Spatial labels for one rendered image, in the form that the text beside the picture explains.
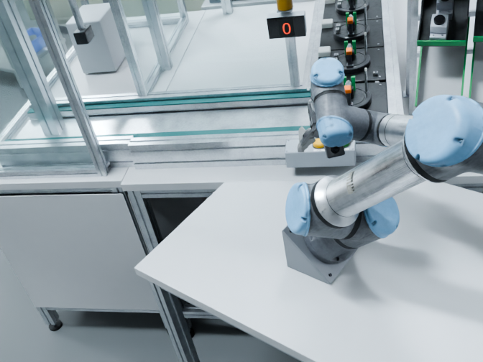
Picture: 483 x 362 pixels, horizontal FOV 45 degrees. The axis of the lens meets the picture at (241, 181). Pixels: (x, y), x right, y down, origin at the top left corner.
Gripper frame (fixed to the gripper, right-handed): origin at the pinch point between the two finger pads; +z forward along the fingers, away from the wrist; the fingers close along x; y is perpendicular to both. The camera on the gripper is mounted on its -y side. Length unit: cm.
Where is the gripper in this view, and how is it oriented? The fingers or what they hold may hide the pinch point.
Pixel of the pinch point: (325, 149)
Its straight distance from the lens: 163.1
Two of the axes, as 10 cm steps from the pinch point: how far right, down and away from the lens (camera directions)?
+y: -1.5, -8.9, 4.3
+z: 1.1, 4.1, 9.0
